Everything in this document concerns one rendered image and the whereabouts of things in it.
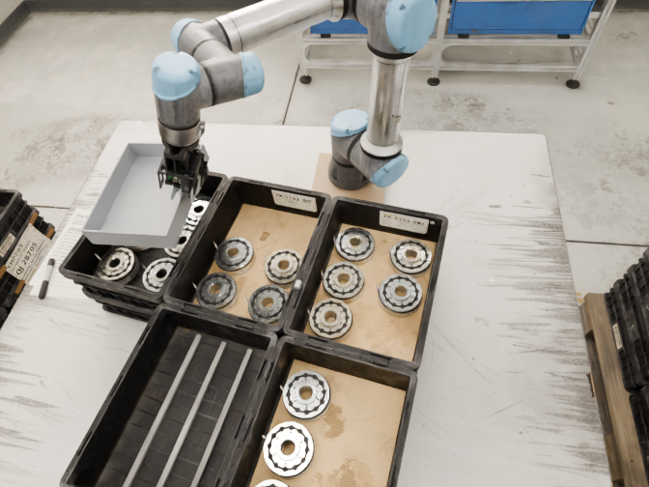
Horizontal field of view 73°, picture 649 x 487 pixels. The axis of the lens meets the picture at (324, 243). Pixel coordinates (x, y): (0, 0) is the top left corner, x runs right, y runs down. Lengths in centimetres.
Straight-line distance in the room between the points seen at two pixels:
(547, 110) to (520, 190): 150
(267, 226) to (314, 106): 174
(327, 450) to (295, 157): 98
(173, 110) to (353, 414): 70
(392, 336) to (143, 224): 63
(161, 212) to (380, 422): 67
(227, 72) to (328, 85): 226
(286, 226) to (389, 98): 44
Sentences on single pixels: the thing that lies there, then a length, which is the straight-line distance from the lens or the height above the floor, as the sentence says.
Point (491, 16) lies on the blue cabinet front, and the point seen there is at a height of 42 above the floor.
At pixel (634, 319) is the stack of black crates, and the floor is 31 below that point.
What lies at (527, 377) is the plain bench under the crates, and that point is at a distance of 123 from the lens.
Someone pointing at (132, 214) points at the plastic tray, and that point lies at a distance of 112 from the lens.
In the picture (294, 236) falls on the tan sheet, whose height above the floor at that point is 83.
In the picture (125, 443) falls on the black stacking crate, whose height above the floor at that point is 83.
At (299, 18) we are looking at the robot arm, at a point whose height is 133.
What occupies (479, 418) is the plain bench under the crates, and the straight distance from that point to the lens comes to 117.
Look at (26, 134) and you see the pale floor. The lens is 351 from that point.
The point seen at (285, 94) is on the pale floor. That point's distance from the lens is 303.
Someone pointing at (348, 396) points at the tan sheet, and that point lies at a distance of 102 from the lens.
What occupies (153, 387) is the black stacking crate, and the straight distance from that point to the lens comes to 113.
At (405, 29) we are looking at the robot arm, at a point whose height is 131.
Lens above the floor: 182
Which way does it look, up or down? 56 degrees down
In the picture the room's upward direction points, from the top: 8 degrees counter-clockwise
